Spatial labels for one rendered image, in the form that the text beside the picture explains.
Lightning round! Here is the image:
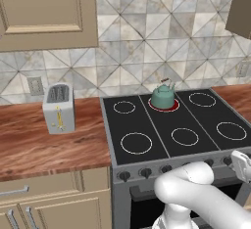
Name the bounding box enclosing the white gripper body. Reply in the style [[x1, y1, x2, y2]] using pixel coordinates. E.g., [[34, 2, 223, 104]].
[[229, 150, 251, 184]]

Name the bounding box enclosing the green kettle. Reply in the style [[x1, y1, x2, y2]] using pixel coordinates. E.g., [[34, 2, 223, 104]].
[[150, 77, 176, 111]]

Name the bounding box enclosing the black and grey stove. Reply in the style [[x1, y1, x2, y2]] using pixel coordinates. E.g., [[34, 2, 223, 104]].
[[99, 87, 251, 229]]

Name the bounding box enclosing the black oven door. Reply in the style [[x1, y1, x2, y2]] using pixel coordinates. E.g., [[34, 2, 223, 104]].
[[129, 180, 251, 229]]

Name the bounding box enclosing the narrow beige panel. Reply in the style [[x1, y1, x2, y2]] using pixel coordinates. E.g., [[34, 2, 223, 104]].
[[80, 166, 111, 192]]

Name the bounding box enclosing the beige base cupboard door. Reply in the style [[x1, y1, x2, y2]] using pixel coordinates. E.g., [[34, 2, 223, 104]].
[[0, 203, 23, 229], [19, 189, 113, 229]]

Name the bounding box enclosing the silver toaster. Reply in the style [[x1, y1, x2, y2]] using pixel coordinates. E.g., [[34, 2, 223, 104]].
[[41, 82, 76, 135]]

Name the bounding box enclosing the beige drawer front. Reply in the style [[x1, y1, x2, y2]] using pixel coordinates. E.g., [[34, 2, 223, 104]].
[[0, 170, 81, 206]]

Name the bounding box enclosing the grey wall socket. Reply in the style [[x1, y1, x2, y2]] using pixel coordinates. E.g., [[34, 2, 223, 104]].
[[26, 75, 45, 97], [236, 61, 250, 78]]

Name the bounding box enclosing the beige wall cupboard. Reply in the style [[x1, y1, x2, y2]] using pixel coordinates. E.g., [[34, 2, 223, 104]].
[[225, 0, 251, 40]]

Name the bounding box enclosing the silver cupboard handle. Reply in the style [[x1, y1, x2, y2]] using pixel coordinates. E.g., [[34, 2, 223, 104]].
[[25, 206, 40, 229], [6, 208, 20, 229]]

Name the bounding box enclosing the silver drawer handle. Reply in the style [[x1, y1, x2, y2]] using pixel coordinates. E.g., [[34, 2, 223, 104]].
[[0, 184, 30, 198]]

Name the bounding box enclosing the beige wall cupboard door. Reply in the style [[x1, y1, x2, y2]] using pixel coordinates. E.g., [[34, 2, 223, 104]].
[[0, 0, 100, 53]]

